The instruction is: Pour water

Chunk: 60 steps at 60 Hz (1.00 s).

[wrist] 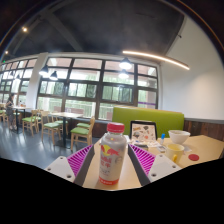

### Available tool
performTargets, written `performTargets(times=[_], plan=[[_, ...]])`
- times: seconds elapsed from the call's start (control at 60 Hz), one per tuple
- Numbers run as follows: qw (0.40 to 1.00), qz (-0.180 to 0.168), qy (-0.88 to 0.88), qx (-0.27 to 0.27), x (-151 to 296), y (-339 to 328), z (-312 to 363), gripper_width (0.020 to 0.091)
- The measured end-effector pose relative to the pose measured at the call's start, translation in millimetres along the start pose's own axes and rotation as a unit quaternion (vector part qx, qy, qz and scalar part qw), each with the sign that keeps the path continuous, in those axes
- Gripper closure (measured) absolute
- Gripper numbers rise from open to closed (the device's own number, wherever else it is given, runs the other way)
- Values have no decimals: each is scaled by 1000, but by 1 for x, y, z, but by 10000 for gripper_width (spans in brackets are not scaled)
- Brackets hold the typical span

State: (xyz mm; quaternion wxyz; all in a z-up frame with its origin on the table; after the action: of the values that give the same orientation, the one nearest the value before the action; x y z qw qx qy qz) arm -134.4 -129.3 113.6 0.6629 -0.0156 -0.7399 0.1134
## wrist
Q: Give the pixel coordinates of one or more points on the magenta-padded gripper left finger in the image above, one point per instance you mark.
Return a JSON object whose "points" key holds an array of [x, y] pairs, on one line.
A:
{"points": [[61, 168]]}

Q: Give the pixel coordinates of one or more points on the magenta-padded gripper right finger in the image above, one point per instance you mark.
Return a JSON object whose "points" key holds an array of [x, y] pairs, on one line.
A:
{"points": [[163, 166]]}

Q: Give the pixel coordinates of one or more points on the red-capped clear drink bottle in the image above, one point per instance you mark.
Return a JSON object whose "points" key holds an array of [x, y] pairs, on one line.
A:
{"points": [[112, 156]]}

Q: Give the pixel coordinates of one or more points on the pale yellow mug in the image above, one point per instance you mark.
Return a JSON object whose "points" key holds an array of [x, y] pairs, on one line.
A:
{"points": [[174, 152]]}

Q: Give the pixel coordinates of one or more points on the small white device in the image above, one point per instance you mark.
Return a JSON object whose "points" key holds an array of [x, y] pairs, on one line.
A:
{"points": [[161, 149]]}

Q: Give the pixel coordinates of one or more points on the printed sticker sheet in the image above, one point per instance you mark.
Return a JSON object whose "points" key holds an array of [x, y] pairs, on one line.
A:
{"points": [[153, 143]]}

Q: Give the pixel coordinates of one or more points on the small blue-capped bottle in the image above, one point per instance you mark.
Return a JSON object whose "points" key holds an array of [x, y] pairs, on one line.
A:
{"points": [[162, 139]]}

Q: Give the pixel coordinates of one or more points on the flat round red coaster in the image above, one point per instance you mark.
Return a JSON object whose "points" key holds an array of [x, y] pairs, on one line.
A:
{"points": [[193, 157]]}

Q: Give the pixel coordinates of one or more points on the small dark box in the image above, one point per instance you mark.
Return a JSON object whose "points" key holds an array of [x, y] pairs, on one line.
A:
{"points": [[140, 144]]}

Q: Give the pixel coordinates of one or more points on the white bowl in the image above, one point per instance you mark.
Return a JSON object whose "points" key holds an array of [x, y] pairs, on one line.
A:
{"points": [[179, 137]]}

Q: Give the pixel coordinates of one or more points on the black sticker-covered tablet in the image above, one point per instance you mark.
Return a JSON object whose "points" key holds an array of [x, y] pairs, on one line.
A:
{"points": [[143, 130]]}

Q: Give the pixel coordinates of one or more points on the group of green-seated wooden chairs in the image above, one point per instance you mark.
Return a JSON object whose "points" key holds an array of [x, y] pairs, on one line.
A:
{"points": [[80, 130]]}

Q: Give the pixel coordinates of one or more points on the green upholstered bench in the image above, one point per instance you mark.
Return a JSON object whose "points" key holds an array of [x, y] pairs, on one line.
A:
{"points": [[166, 120]]}

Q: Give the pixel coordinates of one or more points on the square wooden dining table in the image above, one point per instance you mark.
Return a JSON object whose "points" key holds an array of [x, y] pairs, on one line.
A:
{"points": [[21, 108], [65, 115]]}

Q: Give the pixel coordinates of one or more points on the person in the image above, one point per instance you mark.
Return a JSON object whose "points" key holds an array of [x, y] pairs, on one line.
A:
{"points": [[10, 111]]}

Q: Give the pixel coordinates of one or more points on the long curved ceiling light strip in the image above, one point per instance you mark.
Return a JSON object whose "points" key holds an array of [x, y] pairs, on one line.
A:
{"points": [[156, 58]]}

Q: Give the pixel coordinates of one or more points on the group of pendant lamps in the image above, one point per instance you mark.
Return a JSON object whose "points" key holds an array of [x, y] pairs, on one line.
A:
{"points": [[125, 64]]}

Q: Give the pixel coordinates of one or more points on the large dark-framed window wall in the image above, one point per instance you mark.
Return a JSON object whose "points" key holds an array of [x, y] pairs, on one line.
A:
{"points": [[83, 75]]}

